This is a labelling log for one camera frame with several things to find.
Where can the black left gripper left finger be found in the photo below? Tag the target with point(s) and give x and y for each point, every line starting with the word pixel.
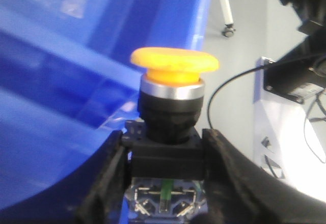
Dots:
pixel 103 202

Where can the black robot equipment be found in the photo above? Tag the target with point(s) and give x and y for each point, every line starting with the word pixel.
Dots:
pixel 300 74

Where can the white robot base panel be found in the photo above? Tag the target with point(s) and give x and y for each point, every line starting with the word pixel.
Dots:
pixel 285 142

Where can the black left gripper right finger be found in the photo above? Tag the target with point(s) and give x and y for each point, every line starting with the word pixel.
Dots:
pixel 239 191

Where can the white stand leg with caster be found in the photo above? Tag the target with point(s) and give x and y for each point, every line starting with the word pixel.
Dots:
pixel 228 30

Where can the yellow mushroom push button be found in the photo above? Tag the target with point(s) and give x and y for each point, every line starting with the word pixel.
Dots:
pixel 166 151

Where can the blue plastic source bin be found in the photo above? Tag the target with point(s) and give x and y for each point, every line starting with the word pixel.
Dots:
pixel 67 84

